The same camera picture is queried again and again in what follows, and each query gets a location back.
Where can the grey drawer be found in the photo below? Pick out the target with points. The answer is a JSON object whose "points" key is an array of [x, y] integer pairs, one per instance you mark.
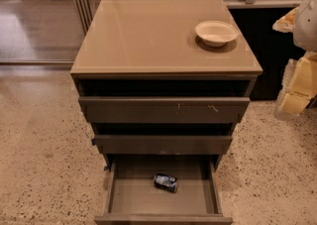
{"points": [[134, 200], [163, 101], [163, 139]]}

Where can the blue pepsi can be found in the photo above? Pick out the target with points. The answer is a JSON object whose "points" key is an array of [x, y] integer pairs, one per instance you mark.
{"points": [[166, 182]]}

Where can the middle grey drawer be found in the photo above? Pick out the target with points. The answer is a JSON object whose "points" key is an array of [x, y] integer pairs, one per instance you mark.
{"points": [[163, 139]]}

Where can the white paper bowl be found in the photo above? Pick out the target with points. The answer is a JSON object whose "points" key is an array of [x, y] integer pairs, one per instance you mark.
{"points": [[216, 33]]}

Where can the bottom grey drawer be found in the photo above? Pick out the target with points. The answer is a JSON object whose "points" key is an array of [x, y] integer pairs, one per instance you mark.
{"points": [[134, 200]]}

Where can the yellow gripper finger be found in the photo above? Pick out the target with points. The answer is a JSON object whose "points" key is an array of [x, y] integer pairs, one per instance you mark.
{"points": [[299, 86], [286, 23]]}

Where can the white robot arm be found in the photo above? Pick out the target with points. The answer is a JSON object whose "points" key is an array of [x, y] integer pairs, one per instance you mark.
{"points": [[305, 29]]}

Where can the top grey drawer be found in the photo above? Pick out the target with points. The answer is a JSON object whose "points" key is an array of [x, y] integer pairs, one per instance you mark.
{"points": [[163, 101]]}

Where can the grey drawer cabinet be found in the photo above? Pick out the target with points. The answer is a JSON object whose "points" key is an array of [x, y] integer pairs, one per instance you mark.
{"points": [[156, 39]]}

